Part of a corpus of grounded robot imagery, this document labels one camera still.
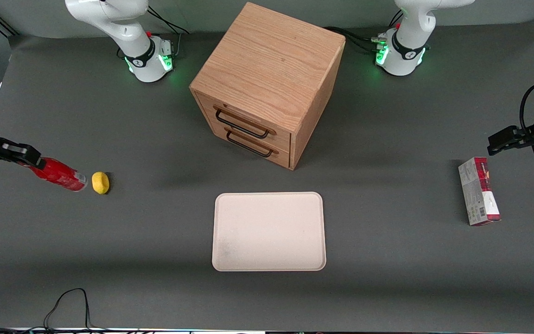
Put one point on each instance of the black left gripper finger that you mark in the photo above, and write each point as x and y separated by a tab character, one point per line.
508	147
503	136

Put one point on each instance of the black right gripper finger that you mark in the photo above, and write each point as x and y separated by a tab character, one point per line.
19	149
37	163

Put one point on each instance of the red coke bottle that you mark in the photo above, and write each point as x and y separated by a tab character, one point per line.
60	175

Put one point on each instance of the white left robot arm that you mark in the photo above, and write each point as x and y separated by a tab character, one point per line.
408	28

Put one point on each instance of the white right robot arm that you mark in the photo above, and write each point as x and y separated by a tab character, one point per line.
132	28

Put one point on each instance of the beige rectangular tray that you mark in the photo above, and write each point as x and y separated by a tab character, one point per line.
269	232

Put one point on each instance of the grey and red carton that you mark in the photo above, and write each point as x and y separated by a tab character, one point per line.
479	192

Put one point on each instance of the yellow lemon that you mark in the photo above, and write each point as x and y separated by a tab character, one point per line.
100	183

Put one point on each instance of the wooden drawer cabinet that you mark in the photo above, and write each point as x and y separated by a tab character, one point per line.
267	60

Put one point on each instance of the aluminium frame rail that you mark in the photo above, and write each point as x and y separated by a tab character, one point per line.
3	25

